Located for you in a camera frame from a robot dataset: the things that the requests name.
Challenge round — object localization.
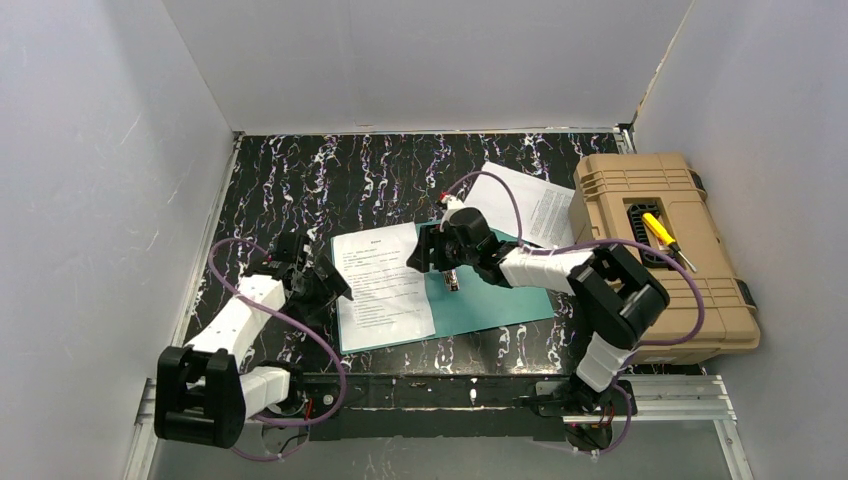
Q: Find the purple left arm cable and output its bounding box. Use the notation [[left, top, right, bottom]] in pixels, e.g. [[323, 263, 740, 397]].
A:
[[207, 238, 349, 463]]

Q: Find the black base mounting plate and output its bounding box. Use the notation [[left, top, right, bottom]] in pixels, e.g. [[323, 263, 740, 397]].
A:
[[309, 374, 638, 447]]

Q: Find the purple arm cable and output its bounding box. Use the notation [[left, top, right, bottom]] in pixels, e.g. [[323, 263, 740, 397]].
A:
[[440, 170, 706, 458], [207, 238, 349, 463]]

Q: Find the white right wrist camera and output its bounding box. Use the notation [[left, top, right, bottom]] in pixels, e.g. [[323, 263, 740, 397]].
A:
[[438, 192, 465, 215]]

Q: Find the white printed paper stack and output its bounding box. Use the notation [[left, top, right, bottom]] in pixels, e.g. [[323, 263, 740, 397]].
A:
[[464, 162, 575, 249]]

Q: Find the yellow handled screwdriver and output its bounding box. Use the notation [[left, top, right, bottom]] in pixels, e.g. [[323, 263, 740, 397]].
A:
[[642, 212, 698, 273]]

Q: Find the white printed paper sheet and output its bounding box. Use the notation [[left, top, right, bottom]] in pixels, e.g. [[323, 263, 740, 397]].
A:
[[331, 223, 435, 354]]

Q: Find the teal paper folder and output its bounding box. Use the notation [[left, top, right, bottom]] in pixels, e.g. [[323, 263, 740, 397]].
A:
[[329, 225, 556, 354]]

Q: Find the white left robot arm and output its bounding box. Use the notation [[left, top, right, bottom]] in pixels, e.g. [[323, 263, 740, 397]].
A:
[[153, 233, 352, 449]]

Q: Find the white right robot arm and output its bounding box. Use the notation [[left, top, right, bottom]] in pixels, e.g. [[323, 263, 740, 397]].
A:
[[406, 207, 670, 394]]

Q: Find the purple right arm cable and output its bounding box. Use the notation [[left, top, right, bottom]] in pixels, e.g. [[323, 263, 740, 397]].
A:
[[440, 170, 706, 458]]

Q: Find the tan plastic toolbox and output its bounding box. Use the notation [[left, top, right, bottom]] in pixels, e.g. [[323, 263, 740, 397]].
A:
[[569, 153, 761, 365]]

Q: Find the metal folder clip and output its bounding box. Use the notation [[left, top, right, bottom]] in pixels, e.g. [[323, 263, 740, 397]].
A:
[[442, 269, 460, 293]]

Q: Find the aluminium frame rail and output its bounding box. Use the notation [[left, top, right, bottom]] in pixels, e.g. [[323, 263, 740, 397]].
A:
[[122, 377, 757, 480]]

